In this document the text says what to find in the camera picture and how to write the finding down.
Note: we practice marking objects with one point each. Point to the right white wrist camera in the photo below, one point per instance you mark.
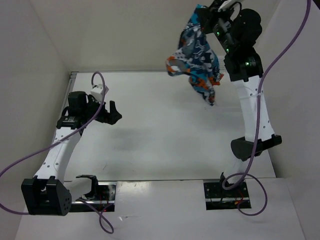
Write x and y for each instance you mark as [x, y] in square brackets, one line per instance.
[227, 4]

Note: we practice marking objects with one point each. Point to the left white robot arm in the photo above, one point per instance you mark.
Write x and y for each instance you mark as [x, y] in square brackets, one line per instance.
[46, 192]

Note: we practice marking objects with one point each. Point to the colourful patterned shorts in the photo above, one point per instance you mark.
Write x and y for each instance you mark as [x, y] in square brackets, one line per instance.
[195, 58]

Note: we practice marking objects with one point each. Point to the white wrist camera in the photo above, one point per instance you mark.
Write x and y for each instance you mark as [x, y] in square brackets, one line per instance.
[98, 92]
[227, 4]

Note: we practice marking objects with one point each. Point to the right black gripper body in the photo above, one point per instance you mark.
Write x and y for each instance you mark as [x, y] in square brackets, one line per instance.
[218, 23]

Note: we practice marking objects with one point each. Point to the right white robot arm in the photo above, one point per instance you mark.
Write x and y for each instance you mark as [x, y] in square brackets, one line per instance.
[243, 64]

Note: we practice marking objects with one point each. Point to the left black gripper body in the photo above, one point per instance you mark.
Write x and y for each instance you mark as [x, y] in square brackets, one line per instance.
[94, 107]

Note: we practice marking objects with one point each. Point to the aluminium table edge rail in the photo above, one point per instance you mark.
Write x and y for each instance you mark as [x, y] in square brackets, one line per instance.
[71, 83]

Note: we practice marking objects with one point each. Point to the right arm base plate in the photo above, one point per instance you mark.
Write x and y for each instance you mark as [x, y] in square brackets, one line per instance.
[216, 198]

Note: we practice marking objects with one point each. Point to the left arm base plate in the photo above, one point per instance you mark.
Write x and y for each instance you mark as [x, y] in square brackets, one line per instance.
[103, 201]

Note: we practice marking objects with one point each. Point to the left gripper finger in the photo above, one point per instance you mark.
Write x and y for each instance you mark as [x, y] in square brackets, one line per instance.
[111, 119]
[112, 109]

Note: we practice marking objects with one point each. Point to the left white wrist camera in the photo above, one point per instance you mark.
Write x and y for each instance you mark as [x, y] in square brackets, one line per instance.
[98, 92]

